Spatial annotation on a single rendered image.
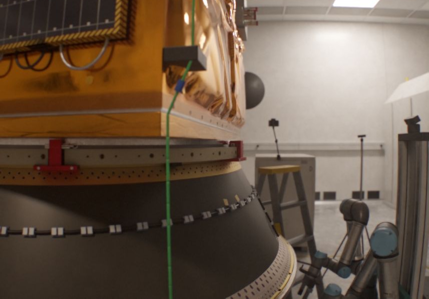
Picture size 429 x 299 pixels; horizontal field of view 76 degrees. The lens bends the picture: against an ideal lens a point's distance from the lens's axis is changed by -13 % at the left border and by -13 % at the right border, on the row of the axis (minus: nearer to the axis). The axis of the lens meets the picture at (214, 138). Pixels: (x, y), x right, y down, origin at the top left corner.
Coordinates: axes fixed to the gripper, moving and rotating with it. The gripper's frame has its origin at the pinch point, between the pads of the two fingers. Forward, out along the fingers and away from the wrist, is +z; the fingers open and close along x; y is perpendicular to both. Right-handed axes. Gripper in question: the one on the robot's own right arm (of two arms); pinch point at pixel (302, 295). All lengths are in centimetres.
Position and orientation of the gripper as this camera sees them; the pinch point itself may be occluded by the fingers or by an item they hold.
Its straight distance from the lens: 217.4
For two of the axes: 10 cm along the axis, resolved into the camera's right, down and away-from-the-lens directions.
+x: 0.8, 1.4, 9.9
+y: 9.1, 3.9, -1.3
